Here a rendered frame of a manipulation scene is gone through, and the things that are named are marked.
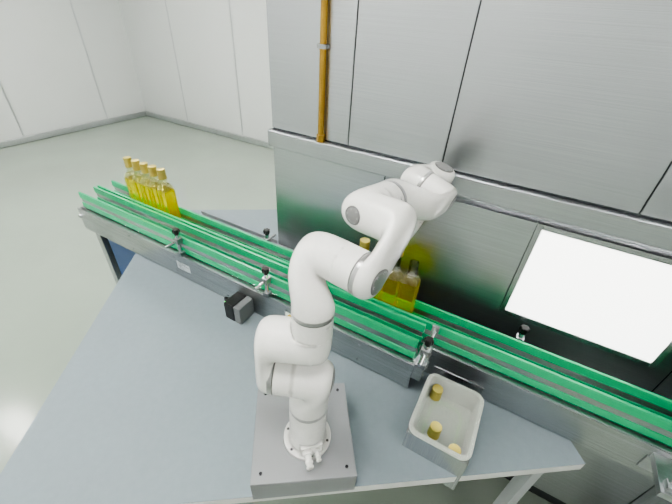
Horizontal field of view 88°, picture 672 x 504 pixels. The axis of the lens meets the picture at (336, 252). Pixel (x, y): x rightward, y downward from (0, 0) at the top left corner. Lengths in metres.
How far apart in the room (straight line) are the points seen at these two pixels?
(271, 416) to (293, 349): 0.41
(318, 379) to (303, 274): 0.25
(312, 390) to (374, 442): 0.42
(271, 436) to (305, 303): 0.52
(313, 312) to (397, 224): 0.22
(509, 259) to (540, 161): 0.30
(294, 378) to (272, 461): 0.31
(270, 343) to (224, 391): 0.57
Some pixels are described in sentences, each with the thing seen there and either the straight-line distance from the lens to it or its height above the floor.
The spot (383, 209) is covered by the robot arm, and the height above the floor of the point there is 1.49.
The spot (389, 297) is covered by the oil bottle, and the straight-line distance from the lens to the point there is 1.20.
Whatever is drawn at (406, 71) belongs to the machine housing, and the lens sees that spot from 1.11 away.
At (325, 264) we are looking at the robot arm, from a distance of 0.62.
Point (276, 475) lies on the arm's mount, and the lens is 1.03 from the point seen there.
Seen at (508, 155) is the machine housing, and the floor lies 1.47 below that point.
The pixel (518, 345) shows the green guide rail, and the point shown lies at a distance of 1.26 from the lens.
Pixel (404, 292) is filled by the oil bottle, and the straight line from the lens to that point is 1.16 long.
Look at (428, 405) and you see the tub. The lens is 1.24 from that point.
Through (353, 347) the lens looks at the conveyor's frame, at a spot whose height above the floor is 0.83.
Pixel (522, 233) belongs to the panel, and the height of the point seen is 1.28.
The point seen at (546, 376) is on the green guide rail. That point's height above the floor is 0.95.
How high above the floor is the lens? 1.79
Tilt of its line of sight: 35 degrees down
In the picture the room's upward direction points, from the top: 4 degrees clockwise
